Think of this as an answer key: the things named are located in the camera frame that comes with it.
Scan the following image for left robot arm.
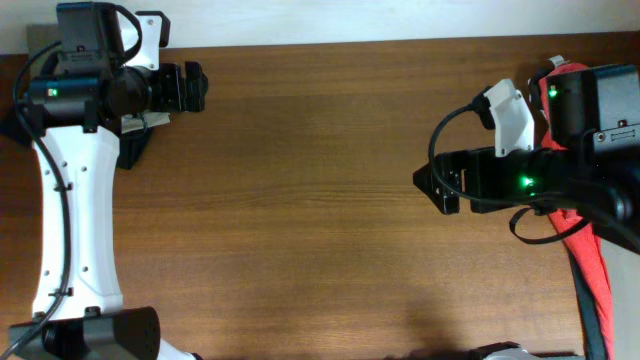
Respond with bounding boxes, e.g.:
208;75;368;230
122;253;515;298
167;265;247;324
6;2;208;360

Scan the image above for khaki shorts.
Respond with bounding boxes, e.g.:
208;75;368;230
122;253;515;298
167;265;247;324
27;14;170;134

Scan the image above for red printed t-shirt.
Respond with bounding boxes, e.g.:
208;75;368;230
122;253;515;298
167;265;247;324
539;63;615;359

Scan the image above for dark garment under pile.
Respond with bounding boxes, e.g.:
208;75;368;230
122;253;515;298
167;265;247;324
527;63;609;360

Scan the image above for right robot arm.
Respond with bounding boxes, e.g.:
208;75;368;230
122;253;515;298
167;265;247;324
413;64;639;359

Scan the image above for folded black garment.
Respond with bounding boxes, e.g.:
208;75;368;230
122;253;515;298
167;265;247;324
1;105;153;170

